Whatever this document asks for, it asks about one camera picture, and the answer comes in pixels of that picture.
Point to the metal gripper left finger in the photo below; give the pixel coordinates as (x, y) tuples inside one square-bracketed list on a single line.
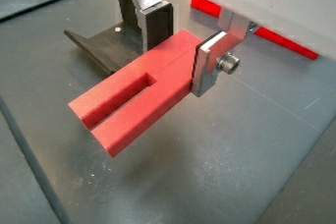
[(149, 17)]

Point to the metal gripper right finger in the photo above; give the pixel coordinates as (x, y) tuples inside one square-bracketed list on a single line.
[(213, 56)]

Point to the red double-square fork block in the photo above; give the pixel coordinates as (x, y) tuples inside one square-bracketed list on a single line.
[(120, 107)]

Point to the red shape-sorting board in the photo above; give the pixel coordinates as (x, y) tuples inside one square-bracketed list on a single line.
[(212, 9)]

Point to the black curved holder stand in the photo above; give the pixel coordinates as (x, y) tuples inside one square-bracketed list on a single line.
[(113, 47)]

